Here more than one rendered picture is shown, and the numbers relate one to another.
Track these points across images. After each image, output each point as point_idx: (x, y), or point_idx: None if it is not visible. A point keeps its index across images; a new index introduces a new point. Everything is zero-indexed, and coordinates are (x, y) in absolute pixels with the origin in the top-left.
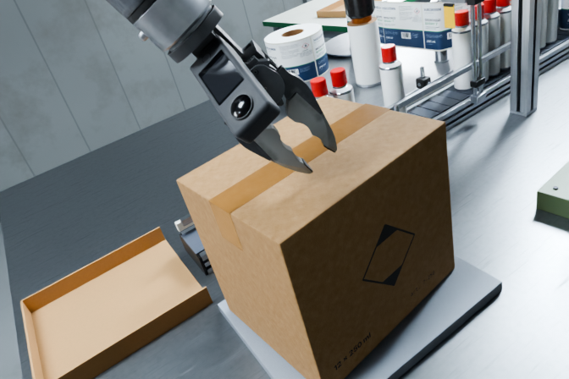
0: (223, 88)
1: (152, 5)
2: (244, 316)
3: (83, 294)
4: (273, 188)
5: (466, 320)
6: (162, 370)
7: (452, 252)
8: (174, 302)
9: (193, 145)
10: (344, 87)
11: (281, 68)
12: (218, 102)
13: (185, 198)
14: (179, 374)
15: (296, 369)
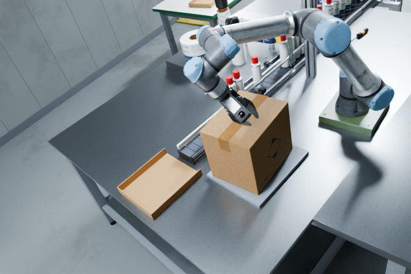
0: (234, 108)
1: (214, 88)
2: (221, 176)
3: (141, 181)
4: (238, 131)
5: (298, 165)
6: (194, 200)
7: (291, 143)
8: (186, 177)
9: (153, 103)
10: (239, 78)
11: (245, 98)
12: (233, 112)
13: (202, 137)
14: (201, 200)
15: (246, 189)
